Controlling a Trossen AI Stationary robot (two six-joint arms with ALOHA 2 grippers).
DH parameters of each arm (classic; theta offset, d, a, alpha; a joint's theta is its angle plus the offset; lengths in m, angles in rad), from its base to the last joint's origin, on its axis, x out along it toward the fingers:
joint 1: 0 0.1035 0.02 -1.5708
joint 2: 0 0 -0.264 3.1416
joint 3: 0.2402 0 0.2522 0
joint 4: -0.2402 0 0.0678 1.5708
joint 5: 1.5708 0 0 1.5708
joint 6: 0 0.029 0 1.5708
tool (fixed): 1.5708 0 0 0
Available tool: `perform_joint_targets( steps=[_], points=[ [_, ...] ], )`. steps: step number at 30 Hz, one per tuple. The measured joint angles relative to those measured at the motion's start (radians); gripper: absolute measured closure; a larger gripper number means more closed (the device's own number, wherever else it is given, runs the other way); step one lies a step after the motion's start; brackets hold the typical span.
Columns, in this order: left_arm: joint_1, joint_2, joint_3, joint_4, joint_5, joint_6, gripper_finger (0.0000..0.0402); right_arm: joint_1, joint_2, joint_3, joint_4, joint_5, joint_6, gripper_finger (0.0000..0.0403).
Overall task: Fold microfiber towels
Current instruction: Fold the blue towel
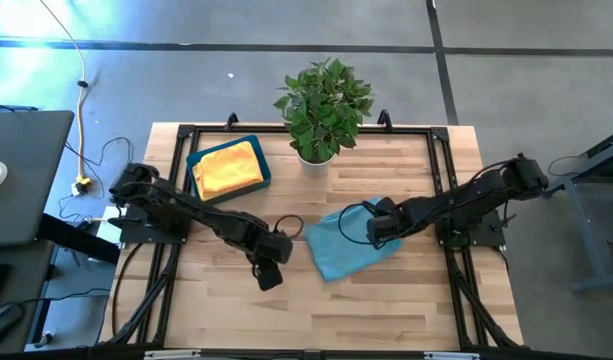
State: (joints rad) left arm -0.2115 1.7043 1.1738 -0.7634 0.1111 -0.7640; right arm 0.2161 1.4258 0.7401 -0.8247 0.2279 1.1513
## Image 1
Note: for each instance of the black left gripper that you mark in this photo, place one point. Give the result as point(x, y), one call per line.
point(268, 247)

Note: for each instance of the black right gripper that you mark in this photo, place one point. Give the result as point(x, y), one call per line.
point(386, 222)

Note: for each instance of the light blue microfiber towel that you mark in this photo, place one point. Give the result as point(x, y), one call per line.
point(336, 250)

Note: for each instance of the teal plastic bin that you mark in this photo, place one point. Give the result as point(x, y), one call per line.
point(263, 165)

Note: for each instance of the orange microfiber towel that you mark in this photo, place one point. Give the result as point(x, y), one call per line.
point(228, 170)

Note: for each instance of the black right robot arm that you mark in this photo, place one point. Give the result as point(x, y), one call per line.
point(466, 197)

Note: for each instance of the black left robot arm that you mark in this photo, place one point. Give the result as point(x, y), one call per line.
point(186, 210)

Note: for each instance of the green plant in white pot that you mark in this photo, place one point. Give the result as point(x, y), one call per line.
point(323, 110)

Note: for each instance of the small white box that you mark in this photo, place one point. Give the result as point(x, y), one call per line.
point(108, 230)

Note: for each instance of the yellow plug white socket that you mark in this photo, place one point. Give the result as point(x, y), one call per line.
point(82, 184)

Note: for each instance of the black side desk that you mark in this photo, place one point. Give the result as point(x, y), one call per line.
point(26, 280)

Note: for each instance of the dark grey side desk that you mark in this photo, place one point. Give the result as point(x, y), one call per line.
point(31, 175)

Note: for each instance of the black computer mouse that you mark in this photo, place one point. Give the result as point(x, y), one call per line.
point(3, 325)

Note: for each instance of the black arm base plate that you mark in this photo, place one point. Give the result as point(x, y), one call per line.
point(488, 235)
point(136, 235)

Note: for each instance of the white bracket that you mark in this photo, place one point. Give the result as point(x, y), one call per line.
point(173, 355)
point(451, 356)

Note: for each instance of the black aluminium table frame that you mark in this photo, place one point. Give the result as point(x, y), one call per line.
point(236, 129)

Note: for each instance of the blue-grey metal table frame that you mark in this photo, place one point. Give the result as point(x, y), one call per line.
point(598, 284)

